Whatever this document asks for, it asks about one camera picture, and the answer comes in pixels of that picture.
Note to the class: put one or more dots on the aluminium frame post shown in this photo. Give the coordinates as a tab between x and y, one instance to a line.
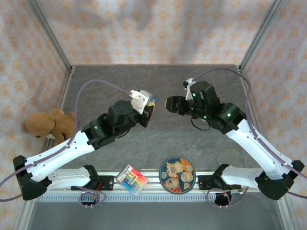
260	36
51	36

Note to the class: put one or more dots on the grey metal panel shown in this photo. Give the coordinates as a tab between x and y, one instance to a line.
153	215

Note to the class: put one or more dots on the aluminium table side rail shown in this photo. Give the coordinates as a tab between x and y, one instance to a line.
64	94
253	112

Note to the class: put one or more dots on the brown teddy bear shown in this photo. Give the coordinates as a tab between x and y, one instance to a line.
40	123

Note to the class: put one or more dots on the orange patterned white cloth backdrop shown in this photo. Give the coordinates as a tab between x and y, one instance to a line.
153	31
14	72
287	72

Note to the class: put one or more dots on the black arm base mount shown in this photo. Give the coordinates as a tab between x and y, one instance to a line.
108	183
204	182

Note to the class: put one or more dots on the aluminium front mounting rail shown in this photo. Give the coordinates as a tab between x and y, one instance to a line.
153	185

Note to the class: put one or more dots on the small black electronics box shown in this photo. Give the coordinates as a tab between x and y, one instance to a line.
90	202
221	201

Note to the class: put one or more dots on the white plastic clip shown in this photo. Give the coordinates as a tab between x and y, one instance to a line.
50	137

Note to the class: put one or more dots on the round blue bear print plate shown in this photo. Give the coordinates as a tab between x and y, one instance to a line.
177	175

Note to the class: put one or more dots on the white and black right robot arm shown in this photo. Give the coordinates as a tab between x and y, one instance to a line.
259	148

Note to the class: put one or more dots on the clear box of coloured markers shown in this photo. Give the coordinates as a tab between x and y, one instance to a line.
132	178

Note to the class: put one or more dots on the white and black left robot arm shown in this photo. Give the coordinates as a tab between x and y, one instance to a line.
60	155

